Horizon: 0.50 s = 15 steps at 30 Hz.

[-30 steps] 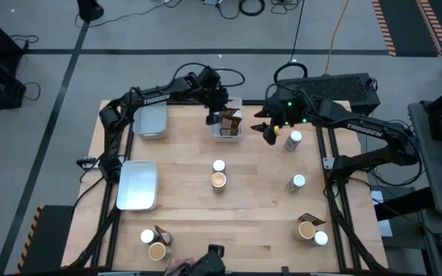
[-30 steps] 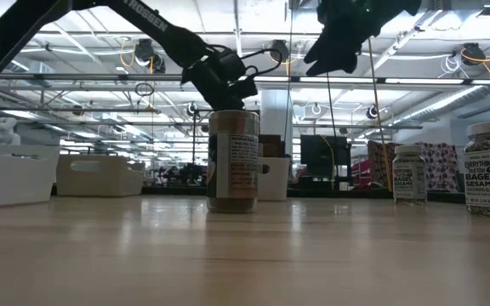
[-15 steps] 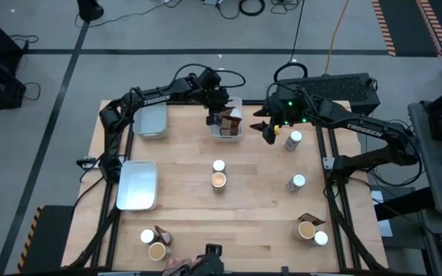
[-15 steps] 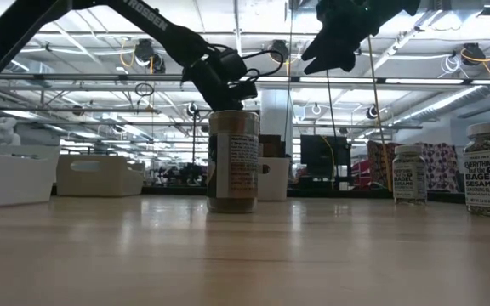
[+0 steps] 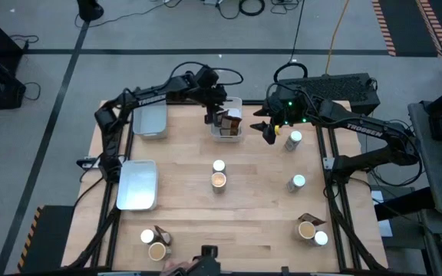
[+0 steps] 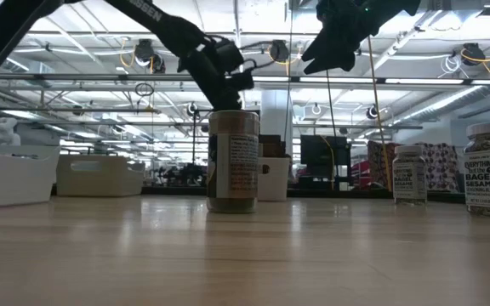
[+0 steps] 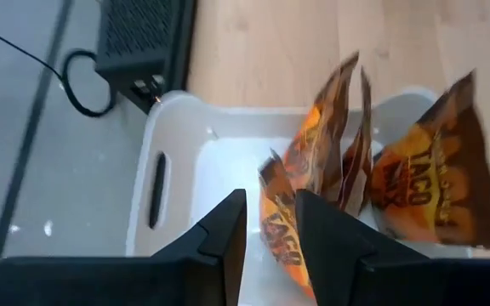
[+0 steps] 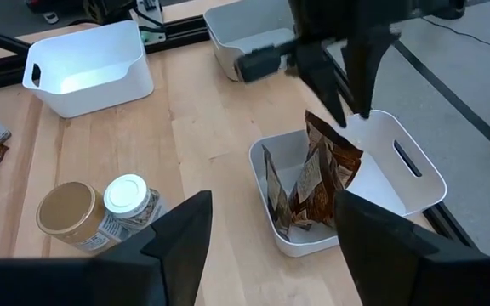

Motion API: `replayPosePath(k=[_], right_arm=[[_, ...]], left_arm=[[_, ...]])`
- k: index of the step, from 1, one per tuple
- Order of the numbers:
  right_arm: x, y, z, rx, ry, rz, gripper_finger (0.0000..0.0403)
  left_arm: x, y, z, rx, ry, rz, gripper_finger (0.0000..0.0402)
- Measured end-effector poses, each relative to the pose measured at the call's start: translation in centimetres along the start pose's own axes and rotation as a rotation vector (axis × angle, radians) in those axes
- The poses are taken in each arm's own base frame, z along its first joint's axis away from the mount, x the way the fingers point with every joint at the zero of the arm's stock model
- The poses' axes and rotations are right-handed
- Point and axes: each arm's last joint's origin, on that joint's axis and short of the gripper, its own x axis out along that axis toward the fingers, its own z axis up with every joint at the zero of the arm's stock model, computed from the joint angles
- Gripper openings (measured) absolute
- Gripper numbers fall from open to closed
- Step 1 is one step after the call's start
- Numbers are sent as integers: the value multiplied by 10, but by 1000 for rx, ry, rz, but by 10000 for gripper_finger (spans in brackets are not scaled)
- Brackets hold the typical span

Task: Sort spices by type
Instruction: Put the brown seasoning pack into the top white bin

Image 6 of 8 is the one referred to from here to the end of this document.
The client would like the black background monitor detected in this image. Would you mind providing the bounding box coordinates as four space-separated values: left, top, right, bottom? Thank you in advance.
299 134 351 167

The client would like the tan lidded spice jar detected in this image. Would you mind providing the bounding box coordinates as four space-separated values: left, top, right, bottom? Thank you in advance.
206 109 261 214

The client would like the white plastic bin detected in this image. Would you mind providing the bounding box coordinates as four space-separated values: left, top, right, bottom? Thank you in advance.
256 156 291 202
55 153 146 198
0 143 62 210

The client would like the brown spice pouch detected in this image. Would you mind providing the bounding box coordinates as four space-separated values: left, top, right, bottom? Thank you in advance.
263 142 288 159
258 134 282 148

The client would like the white humanoid figure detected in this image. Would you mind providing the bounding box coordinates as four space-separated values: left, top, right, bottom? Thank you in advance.
0 116 22 147

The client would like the hanging black cable hoop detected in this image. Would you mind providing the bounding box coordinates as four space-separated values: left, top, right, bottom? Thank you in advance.
134 82 156 98

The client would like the patterned fabric partition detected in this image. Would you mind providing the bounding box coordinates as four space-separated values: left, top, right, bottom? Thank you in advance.
367 140 463 193

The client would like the white building column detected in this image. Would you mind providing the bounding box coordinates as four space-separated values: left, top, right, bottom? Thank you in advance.
260 88 293 158

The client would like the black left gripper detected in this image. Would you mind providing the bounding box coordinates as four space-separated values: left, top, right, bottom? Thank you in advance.
191 53 246 112

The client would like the yellow cable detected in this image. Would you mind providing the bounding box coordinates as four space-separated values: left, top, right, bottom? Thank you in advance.
364 36 390 190

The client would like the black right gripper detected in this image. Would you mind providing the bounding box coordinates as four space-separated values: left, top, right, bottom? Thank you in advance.
301 0 376 76

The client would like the long black looped cable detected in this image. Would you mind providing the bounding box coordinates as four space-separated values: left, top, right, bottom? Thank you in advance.
325 70 339 141

